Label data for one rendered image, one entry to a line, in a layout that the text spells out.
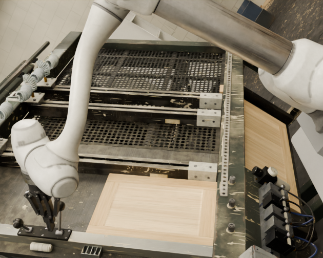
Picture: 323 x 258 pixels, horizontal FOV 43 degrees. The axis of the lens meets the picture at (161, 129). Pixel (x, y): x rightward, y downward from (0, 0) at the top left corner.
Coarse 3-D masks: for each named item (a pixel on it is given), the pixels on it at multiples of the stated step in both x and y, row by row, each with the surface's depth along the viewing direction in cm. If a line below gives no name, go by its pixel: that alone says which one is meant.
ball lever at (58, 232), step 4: (60, 204) 150; (64, 204) 151; (60, 208) 150; (64, 208) 151; (60, 212) 152; (60, 216) 152; (60, 220) 152; (60, 224) 152; (60, 228) 152; (56, 232) 152; (60, 232) 152
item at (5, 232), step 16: (0, 224) 158; (0, 240) 157; (16, 240) 155; (32, 240) 154; (48, 240) 152; (80, 240) 151; (96, 240) 151; (112, 240) 150; (128, 240) 150; (144, 240) 150; (160, 256) 147; (176, 256) 146; (192, 256) 145; (208, 256) 143
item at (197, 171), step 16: (0, 144) 191; (0, 160) 192; (80, 160) 185; (96, 160) 185; (112, 160) 187; (128, 160) 185; (144, 160) 184; (160, 160) 184; (176, 176) 181; (192, 176) 180; (208, 176) 178
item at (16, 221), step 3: (15, 219) 144; (18, 219) 144; (21, 219) 145; (12, 222) 144; (15, 222) 143; (18, 222) 144; (21, 222) 144; (15, 225) 143; (18, 225) 144; (21, 225) 144; (24, 225) 149; (18, 228) 144; (24, 228) 150; (27, 228) 152; (30, 228) 154; (27, 231) 153; (30, 231) 153
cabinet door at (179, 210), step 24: (120, 192) 175; (144, 192) 175; (168, 192) 174; (192, 192) 174; (96, 216) 164; (120, 216) 164; (144, 216) 163; (168, 216) 163; (192, 216) 163; (168, 240) 152; (192, 240) 152
